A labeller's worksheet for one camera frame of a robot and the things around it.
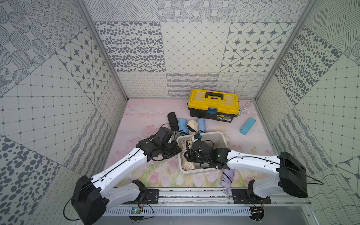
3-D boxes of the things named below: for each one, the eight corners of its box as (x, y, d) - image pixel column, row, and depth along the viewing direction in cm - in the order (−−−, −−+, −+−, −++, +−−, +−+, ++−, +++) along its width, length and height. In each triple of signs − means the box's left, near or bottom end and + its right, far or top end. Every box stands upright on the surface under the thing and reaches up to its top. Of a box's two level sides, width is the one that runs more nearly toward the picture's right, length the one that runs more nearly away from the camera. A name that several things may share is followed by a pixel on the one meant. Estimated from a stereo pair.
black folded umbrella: (171, 131, 102) (171, 129, 100) (167, 116, 112) (166, 113, 109) (180, 129, 103) (180, 127, 101) (174, 114, 113) (174, 111, 110)
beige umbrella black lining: (186, 131, 100) (186, 125, 93) (190, 125, 104) (191, 118, 97) (195, 135, 98) (195, 129, 91) (199, 129, 102) (200, 122, 95)
